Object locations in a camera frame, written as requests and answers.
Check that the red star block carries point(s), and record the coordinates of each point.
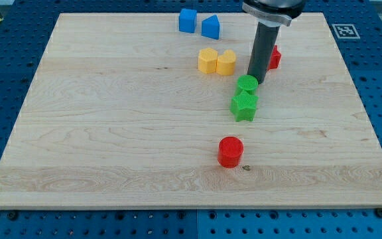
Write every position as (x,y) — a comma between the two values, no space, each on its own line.
(275,58)

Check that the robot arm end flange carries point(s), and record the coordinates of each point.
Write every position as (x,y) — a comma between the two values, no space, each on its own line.
(274,13)

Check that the green star block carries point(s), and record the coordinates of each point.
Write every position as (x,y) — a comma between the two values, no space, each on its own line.
(243,106)

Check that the yellow heart block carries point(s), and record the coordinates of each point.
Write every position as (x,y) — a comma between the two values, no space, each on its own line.
(226,63)

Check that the red cylinder block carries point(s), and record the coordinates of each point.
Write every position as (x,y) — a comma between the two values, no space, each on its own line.
(230,150)

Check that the yellow hexagon block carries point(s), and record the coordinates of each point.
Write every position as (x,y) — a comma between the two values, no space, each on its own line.
(207,60)

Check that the green cylinder block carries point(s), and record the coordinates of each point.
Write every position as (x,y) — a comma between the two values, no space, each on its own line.
(246,83)

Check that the wooden board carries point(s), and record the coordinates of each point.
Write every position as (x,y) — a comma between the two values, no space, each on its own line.
(118,116)

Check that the blue triangular block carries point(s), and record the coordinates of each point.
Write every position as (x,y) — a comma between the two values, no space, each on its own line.
(211,27)

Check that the blue cube block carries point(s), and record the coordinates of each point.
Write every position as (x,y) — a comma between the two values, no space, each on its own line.
(187,20)

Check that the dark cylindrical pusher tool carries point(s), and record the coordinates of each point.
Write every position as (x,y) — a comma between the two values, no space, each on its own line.
(263,45)

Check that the white fiducial marker tag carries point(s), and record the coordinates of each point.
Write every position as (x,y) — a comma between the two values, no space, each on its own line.
(345,31)

